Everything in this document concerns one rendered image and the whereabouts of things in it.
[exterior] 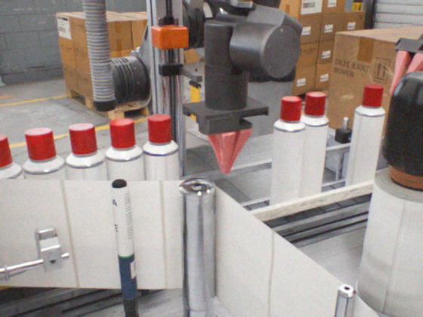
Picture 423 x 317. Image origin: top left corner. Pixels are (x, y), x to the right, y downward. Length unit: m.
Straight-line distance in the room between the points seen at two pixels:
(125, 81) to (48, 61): 4.59
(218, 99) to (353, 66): 0.73
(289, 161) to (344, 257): 0.17
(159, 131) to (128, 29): 3.51
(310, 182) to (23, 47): 5.57
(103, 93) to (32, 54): 5.51
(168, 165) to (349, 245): 0.31
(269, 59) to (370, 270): 0.26
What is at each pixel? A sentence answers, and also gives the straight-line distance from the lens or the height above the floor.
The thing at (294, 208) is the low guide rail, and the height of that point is 0.90.
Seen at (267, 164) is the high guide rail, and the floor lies 0.96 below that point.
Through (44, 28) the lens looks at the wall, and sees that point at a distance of 6.20.
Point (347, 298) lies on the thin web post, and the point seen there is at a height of 1.06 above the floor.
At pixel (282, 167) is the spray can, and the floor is 0.97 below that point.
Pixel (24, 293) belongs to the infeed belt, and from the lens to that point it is 0.65.
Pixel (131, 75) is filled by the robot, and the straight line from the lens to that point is 1.70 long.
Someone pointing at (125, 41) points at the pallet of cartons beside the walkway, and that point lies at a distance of 4.09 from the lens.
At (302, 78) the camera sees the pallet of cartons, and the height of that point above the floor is 0.29.
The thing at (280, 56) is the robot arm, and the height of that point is 1.18.
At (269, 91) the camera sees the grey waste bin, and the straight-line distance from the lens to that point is 3.31.
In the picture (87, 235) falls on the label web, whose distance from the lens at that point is 0.52.
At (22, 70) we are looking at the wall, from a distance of 6.18.
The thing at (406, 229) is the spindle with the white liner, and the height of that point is 1.03.
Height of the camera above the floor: 1.27
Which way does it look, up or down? 24 degrees down
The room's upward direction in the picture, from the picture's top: straight up
